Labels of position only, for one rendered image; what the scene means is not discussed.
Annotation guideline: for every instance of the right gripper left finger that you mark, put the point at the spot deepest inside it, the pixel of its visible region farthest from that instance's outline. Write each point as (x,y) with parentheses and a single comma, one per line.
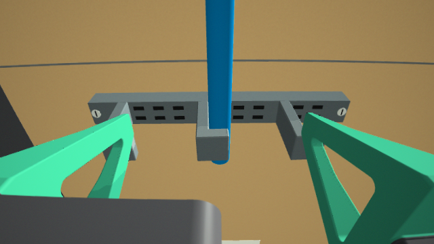
(40,170)

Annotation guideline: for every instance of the blue bar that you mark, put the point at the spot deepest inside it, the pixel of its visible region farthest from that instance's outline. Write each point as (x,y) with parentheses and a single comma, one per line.
(219,36)

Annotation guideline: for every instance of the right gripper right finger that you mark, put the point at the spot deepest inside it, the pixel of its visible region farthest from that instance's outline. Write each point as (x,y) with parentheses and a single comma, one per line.
(403,201)

